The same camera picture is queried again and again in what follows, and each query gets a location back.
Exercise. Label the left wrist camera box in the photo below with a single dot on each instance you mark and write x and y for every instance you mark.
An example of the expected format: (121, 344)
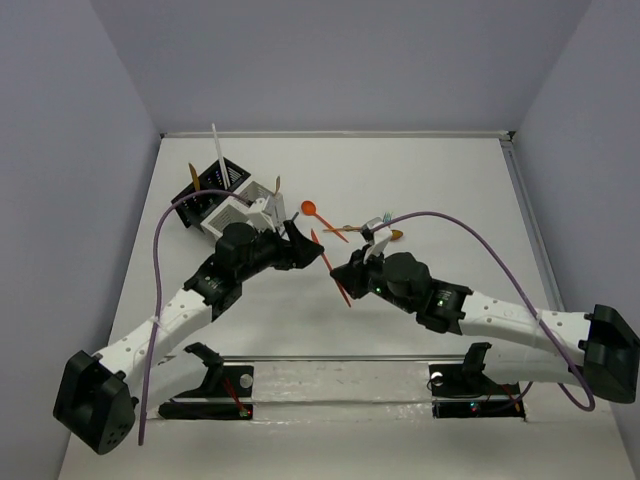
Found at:
(263, 214)

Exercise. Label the orange plastic spoon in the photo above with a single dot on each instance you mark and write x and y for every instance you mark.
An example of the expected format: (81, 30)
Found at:
(309, 208)

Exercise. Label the orange plastic knife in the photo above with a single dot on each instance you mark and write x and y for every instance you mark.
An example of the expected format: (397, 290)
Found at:
(330, 269)

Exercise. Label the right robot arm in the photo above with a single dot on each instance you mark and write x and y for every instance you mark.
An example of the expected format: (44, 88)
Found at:
(598, 349)

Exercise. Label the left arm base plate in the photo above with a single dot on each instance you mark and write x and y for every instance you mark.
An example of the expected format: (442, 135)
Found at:
(224, 394)

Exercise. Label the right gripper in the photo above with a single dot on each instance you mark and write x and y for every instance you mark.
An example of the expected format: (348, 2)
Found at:
(352, 275)

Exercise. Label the gold metal fork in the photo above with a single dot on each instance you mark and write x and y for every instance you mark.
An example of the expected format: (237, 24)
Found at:
(277, 185)

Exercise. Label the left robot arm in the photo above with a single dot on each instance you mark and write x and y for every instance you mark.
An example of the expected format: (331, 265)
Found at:
(101, 394)

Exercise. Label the black utensil caddy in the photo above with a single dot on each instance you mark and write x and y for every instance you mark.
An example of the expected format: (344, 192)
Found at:
(192, 211)

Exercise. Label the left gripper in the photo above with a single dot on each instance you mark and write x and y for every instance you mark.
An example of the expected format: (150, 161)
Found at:
(288, 248)

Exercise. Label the white utensil caddy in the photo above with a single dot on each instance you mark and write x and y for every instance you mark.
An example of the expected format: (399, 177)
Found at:
(233, 210)

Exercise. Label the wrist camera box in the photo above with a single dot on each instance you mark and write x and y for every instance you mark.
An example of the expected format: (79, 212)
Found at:
(263, 214)
(377, 236)

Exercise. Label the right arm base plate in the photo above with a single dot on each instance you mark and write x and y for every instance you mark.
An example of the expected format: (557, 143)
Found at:
(455, 396)

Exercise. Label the white chopstick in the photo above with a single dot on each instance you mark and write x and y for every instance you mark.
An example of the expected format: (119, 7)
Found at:
(221, 158)

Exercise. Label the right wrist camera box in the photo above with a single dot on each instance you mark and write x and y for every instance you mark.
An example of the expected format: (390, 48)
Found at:
(377, 236)

